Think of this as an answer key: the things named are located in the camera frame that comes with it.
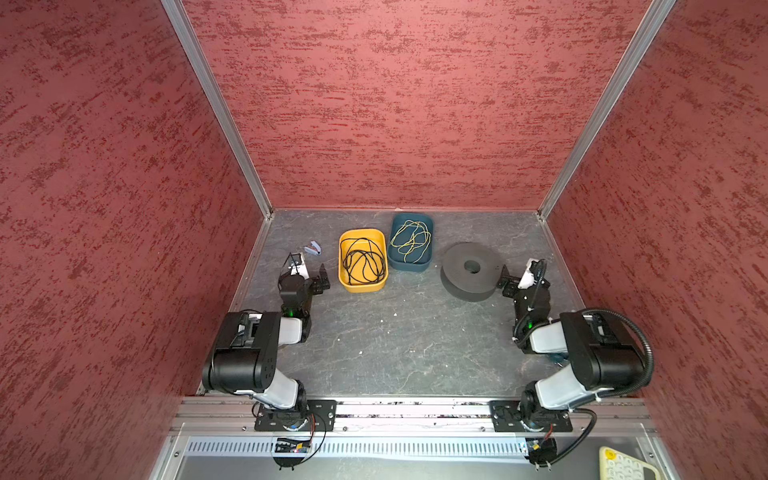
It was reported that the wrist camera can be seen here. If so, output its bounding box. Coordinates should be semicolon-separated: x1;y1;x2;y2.
517;258;547;290
282;252;309;279

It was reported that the aluminium front rail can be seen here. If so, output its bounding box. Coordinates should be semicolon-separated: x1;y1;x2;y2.
170;395;658;437

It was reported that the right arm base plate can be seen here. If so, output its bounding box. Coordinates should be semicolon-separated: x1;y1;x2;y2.
488;400;573;434

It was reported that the teal plastic bin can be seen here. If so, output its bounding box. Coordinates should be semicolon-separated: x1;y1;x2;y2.
387;212;434;272

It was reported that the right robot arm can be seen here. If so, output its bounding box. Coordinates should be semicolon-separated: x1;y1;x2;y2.
489;260;655;433

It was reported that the black cable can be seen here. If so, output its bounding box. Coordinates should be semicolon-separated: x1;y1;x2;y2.
340;236;388;286

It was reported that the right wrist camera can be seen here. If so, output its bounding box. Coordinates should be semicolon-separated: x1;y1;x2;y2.
517;258;547;290

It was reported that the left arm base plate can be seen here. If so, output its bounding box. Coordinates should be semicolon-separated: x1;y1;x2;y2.
254;399;338;433

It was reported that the yellow plastic bin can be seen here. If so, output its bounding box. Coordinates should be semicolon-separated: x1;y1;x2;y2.
338;228;389;293

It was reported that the black corrugated conduit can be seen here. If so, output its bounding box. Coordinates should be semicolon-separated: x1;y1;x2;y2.
563;308;655;398

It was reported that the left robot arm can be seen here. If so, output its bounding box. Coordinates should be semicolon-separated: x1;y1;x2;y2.
202;265;330;430

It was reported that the perforated cable tray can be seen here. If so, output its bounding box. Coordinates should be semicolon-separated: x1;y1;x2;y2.
184;436;528;463

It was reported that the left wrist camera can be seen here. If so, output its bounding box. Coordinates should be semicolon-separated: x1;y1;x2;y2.
282;252;309;279

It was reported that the black cable spool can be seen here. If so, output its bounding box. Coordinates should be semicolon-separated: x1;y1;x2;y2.
440;242;504;302

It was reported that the yellow white calculator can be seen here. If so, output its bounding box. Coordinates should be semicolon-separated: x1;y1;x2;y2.
598;446;662;480

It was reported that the yellow cable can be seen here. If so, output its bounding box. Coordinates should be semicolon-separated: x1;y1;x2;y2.
389;219;432;264

